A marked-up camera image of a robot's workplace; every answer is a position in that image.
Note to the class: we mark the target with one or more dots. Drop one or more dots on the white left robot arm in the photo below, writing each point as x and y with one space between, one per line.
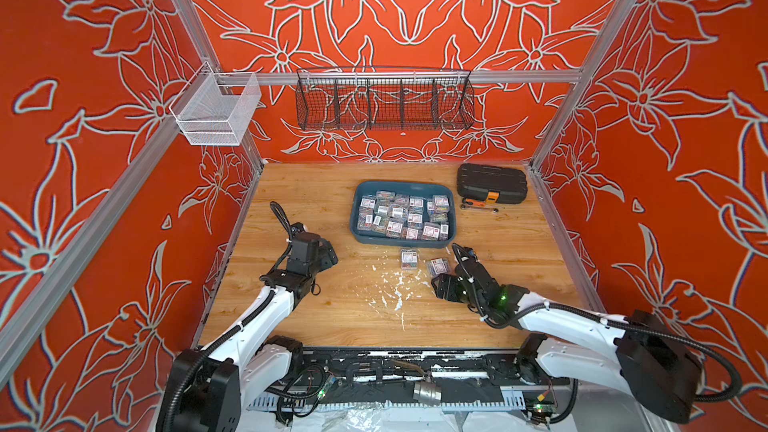
209 387

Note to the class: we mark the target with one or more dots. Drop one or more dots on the orange black ratchet wrench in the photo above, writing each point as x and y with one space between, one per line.
468 203

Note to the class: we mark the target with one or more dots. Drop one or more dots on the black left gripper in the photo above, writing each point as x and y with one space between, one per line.
326 254

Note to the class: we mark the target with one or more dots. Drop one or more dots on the white wire mesh basket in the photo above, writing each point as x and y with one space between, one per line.
209 115

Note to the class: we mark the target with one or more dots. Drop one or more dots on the silver metal cylinder fitting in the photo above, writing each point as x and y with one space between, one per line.
427 393

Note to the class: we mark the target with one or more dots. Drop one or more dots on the black wire wall basket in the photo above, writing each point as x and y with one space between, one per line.
384 98

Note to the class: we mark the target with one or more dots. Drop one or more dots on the clear paper clip box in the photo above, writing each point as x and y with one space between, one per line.
438 266
409 259

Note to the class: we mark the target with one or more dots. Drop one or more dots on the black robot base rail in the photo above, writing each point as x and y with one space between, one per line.
471 380

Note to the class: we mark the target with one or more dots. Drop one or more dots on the black plastic tool case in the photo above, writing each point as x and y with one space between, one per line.
501 185

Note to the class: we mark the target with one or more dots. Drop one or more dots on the blue plastic storage tray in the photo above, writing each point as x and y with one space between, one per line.
403 214

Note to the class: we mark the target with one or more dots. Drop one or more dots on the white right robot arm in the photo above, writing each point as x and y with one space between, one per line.
636 355

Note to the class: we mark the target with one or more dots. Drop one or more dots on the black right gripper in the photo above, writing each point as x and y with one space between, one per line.
450 292

